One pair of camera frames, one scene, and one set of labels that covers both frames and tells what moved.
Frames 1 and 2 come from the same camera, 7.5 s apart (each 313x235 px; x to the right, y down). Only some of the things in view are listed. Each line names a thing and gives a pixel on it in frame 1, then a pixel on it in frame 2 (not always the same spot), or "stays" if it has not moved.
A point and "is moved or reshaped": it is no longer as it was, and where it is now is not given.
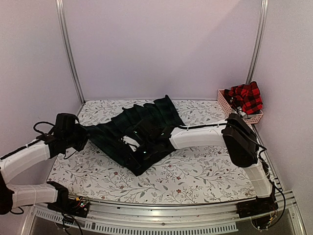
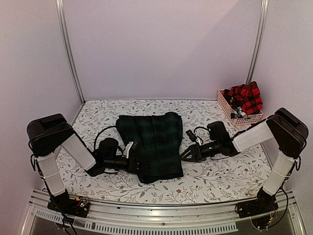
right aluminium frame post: [258, 42] stays
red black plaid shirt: [247, 97] stays
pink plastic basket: [227, 109] stays
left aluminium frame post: [67, 48] stays
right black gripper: [136, 164] → [196, 154]
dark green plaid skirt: [150, 125] is moved or reshaped
